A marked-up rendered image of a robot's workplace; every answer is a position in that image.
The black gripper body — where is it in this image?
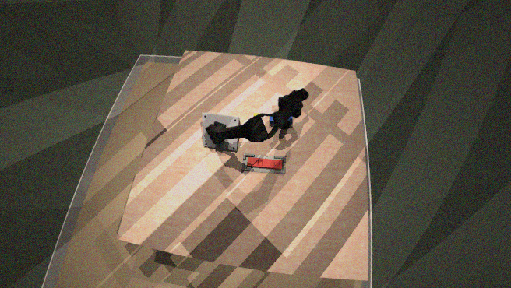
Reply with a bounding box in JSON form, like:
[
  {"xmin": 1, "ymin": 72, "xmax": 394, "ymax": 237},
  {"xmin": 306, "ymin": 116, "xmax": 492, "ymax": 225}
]
[{"xmin": 279, "ymin": 121, "xmax": 290, "ymax": 129}]

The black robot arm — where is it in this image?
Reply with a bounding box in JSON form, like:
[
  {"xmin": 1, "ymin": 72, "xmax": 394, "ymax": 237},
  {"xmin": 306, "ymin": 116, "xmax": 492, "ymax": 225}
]
[{"xmin": 206, "ymin": 88, "xmax": 309, "ymax": 144}]

